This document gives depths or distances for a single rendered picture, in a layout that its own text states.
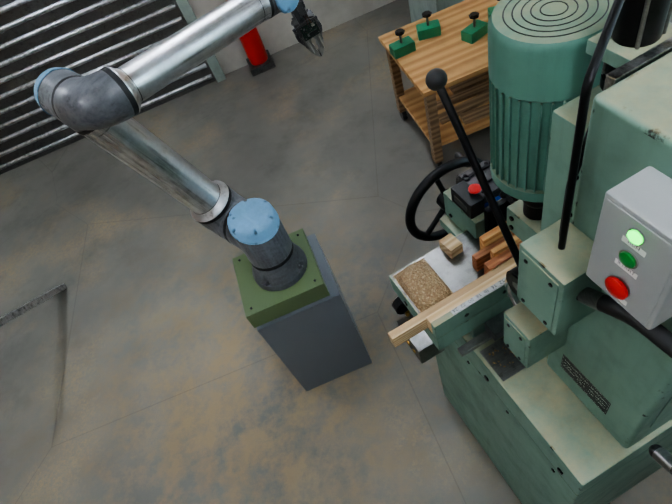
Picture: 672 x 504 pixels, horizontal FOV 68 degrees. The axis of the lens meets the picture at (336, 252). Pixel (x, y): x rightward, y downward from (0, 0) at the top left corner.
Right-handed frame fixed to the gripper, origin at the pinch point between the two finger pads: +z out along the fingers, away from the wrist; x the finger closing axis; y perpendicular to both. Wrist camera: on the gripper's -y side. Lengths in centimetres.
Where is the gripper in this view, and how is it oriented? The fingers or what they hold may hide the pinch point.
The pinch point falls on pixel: (319, 51)
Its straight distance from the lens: 179.1
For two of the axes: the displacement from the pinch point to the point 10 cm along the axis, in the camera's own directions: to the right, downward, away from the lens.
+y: 2.7, 6.8, -6.8
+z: 4.1, 5.6, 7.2
